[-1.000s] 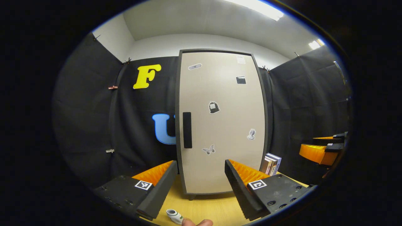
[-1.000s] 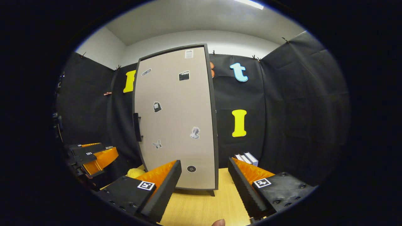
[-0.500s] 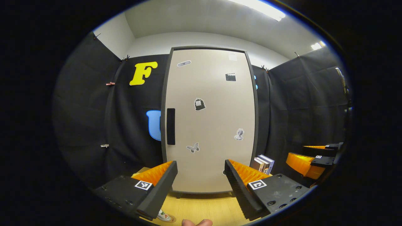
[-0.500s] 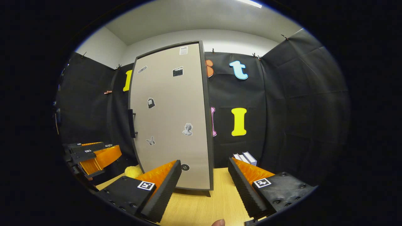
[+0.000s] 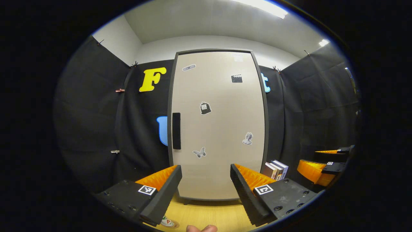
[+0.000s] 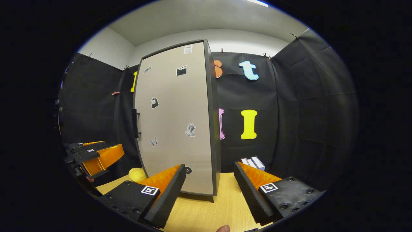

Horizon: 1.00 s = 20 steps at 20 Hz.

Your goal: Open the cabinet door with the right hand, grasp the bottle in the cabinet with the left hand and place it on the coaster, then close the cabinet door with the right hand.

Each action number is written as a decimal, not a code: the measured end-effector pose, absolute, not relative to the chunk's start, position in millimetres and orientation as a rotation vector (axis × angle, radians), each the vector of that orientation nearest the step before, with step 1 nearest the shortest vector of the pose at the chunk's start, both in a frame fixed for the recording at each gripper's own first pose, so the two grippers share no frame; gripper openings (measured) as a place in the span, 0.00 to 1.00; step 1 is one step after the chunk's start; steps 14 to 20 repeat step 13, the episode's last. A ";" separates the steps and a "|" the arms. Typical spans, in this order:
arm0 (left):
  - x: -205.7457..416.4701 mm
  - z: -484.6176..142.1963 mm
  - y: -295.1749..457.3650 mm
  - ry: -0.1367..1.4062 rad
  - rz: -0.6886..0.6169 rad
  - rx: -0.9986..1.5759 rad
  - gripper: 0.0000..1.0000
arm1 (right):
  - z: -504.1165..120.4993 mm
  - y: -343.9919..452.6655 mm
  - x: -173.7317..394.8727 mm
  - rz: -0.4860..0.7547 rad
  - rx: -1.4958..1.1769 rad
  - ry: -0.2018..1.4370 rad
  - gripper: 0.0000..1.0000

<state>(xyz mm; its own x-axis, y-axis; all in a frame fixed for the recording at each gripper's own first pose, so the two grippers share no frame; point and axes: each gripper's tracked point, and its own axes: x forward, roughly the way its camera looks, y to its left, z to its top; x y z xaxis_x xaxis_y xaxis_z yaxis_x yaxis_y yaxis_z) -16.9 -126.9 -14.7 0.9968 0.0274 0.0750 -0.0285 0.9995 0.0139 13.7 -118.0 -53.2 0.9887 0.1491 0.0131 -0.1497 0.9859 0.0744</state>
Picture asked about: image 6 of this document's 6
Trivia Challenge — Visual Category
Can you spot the black backdrop cloth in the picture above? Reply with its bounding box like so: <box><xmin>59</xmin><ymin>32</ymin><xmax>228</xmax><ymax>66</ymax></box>
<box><xmin>58</xmin><ymin>28</ymin><xmax>359</xmax><ymax>194</ymax></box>

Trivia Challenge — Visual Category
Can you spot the black door handle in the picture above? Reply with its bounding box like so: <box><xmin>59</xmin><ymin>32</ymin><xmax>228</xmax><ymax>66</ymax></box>
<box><xmin>132</xmin><ymin>109</ymin><xmax>141</xmax><ymax>138</ymax></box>

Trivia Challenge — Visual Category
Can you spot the beige cabinet door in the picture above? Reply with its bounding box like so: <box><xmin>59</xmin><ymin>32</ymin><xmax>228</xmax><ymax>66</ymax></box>
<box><xmin>133</xmin><ymin>41</ymin><xmax>214</xmax><ymax>195</ymax></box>

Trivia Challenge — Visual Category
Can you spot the yellow plush toy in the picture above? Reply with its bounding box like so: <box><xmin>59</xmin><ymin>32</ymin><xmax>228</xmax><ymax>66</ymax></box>
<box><xmin>129</xmin><ymin>168</ymin><xmax>147</xmax><ymax>183</ymax></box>

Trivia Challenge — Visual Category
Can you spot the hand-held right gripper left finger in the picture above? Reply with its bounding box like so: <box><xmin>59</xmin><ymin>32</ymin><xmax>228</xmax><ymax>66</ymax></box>
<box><xmin>98</xmin><ymin>164</ymin><xmax>187</xmax><ymax>228</ymax></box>

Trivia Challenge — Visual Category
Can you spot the dark grey cabinet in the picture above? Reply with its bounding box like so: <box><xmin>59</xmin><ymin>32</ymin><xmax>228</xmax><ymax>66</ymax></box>
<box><xmin>132</xmin><ymin>39</ymin><xmax>222</xmax><ymax>203</ymax></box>

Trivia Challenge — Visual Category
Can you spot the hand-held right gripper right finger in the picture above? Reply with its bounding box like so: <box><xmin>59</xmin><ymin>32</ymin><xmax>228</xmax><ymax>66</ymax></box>
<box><xmin>233</xmin><ymin>162</ymin><xmax>324</xmax><ymax>226</ymax></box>

